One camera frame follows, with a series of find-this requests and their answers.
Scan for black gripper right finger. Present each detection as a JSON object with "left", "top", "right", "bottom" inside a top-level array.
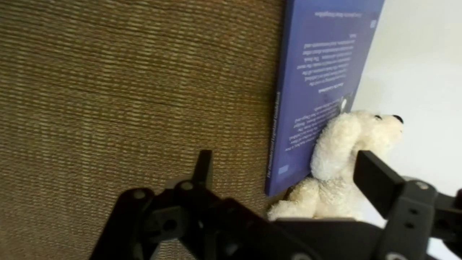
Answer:
[{"left": 353, "top": 148, "right": 462, "bottom": 260}]

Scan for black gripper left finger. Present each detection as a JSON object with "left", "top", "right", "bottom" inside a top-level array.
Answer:
[{"left": 90, "top": 148, "right": 312, "bottom": 260}]

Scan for blue paperback book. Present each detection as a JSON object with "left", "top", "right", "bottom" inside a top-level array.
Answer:
[{"left": 265, "top": 0, "right": 387, "bottom": 197}]

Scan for brown fabric sofa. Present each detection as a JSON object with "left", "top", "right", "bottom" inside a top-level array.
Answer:
[{"left": 0, "top": 0, "right": 291, "bottom": 260}]

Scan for white plush polar bear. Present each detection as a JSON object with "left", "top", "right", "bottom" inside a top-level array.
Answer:
[{"left": 266, "top": 108, "right": 406, "bottom": 222}]

